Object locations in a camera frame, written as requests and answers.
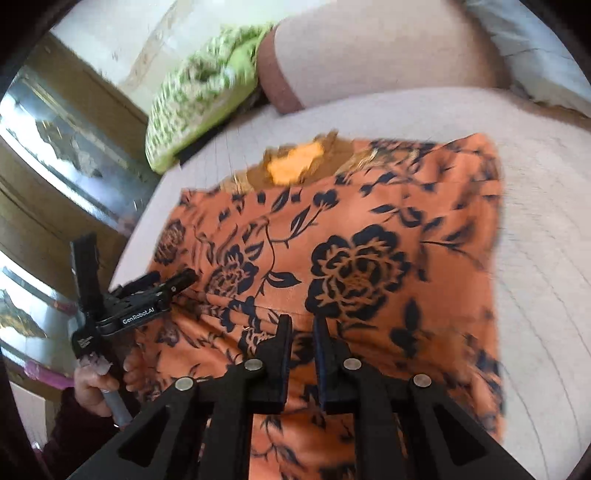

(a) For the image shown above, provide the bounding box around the orange black floral garment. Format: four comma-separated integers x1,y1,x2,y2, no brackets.
124,134,504,479

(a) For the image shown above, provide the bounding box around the left hand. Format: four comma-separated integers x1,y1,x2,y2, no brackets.
74,348,148,418

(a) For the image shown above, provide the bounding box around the brown wooden glass cabinet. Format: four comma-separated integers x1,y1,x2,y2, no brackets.
1,34,158,379

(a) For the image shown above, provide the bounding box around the green patterned pillow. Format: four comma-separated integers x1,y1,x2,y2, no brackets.
144,23,273,174

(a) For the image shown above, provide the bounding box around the pink quilted bed cover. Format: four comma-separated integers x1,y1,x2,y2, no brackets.
113,1,590,479

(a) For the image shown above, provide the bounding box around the light blue folded blanket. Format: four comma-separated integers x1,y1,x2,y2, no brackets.
463,0,590,117

